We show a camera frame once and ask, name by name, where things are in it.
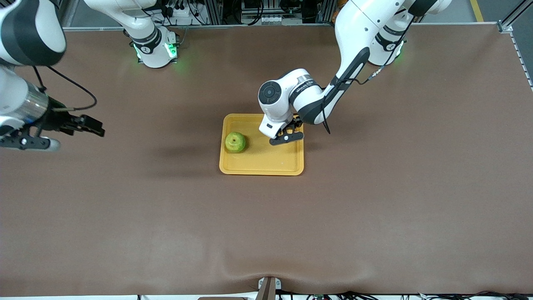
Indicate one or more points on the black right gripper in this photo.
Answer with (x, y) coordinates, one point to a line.
(57, 118)

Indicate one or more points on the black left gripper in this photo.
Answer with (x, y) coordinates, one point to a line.
(296, 123)

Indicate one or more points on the green apple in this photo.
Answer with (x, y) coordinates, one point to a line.
(235, 142)

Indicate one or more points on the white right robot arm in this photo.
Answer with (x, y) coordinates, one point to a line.
(25, 29)

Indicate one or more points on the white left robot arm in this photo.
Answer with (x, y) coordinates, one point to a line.
(358, 25)

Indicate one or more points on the yellow plastic tray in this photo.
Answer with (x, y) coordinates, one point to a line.
(258, 162)

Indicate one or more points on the white terminal strip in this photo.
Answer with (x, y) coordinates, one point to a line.
(272, 19)

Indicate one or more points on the pile of orange items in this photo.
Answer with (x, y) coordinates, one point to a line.
(335, 8)

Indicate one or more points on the white power strip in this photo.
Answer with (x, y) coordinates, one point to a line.
(177, 10)

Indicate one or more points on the aluminium table edge rail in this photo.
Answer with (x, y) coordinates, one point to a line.
(250, 25)

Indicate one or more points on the aluminium frame post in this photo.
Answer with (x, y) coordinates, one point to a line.
(506, 27)

